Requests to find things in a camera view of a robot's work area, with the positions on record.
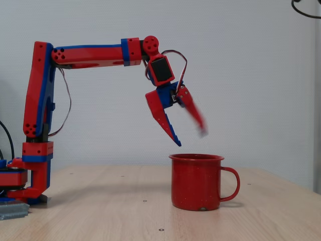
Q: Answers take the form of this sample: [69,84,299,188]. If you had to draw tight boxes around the red enamel mug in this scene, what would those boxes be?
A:
[169,153,241,211]

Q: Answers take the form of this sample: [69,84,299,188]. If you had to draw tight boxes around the thin gripper servo wire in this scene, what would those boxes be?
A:
[160,49,189,95]

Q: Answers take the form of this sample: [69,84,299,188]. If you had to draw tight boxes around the thin arm servo wire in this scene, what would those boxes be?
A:
[49,66,72,138]

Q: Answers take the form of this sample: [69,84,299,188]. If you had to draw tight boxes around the black hanging cable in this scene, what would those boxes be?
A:
[291,0,321,19]

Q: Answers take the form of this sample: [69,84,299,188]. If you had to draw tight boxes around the black base cable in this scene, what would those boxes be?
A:
[0,120,15,161]

